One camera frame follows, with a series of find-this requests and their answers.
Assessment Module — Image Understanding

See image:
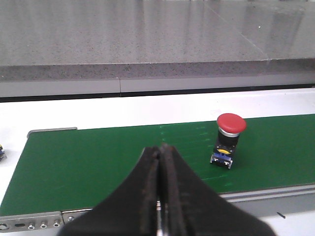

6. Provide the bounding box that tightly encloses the red mushroom push button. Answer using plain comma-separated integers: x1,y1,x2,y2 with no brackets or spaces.
0,145,7,161
210,113,247,169

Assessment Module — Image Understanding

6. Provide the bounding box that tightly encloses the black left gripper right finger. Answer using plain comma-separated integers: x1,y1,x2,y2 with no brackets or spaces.
159,144,275,236

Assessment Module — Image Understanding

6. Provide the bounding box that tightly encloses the grey stone counter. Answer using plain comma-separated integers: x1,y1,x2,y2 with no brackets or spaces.
0,0,315,102

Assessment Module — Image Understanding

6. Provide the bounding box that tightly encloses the green conveyor belt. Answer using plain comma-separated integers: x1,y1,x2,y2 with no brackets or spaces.
0,115,315,216

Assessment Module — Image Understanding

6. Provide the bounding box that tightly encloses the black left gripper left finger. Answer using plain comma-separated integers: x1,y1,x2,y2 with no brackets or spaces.
58,147,159,236

